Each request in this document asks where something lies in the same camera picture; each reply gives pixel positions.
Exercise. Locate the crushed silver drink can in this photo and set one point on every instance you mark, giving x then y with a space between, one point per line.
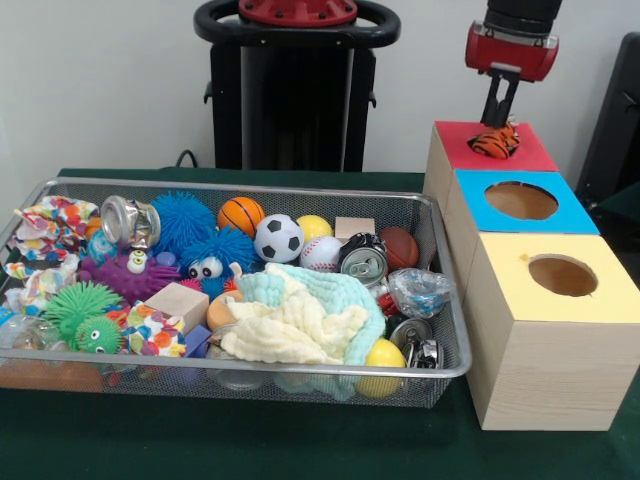
363 262

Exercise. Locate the white toy baseball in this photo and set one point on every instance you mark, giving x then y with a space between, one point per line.
321 254

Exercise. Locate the dark green tablecloth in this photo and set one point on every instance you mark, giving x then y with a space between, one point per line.
625 210
250 445

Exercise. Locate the brown toy football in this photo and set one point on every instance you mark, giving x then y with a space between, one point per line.
400 248

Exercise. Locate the green spiky rubber toy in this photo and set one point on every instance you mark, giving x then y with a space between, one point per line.
82 320

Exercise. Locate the black monitor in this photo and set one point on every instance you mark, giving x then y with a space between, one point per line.
620 125

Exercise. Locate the black and white soccer ball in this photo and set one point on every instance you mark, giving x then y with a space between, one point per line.
277 239

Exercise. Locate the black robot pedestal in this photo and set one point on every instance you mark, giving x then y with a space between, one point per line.
295 110

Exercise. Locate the wooden box with three holes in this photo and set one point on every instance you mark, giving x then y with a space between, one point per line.
550 370

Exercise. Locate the orange toy basketball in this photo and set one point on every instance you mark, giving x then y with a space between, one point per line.
241 216

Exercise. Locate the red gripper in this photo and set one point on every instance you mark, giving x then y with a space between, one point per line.
510 57

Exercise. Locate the purple spiky rubber toy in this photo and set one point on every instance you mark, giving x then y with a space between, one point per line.
130 282

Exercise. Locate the yellow ball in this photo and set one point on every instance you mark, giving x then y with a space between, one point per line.
315 226

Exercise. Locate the blue spiky rubber ball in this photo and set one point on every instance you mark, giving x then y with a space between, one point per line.
181 216

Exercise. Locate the orange striped tiger plush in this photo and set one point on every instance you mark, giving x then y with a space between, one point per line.
492 145

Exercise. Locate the cream and mint cloth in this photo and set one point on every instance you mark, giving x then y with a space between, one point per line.
290 320

